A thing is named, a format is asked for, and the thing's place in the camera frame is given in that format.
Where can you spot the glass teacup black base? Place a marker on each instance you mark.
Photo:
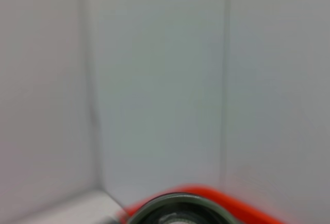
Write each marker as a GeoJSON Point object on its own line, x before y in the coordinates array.
{"type": "Point", "coordinates": [180, 208]}

